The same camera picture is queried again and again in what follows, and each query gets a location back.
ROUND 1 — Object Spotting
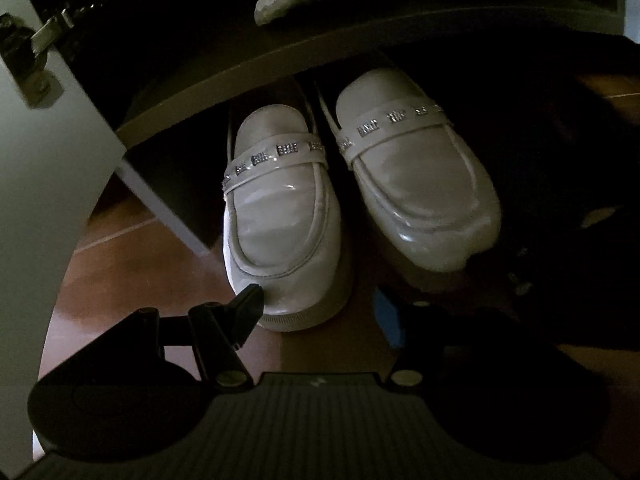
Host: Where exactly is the white patent loafer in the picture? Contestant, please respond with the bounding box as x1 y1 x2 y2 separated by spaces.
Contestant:
221 77 353 332
315 52 502 291

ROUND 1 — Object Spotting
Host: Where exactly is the white cabinet door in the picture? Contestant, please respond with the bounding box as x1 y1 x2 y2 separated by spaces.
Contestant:
0 0 128 461

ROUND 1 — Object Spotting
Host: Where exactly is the metal cabinet hinge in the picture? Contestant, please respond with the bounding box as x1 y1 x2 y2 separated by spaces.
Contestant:
0 2 101 110

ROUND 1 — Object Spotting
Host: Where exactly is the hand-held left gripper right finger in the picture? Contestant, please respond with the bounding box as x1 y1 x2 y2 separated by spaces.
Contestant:
372 287 501 390

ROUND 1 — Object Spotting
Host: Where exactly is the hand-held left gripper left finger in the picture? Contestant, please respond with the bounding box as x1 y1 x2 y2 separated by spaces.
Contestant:
120 283 265 392

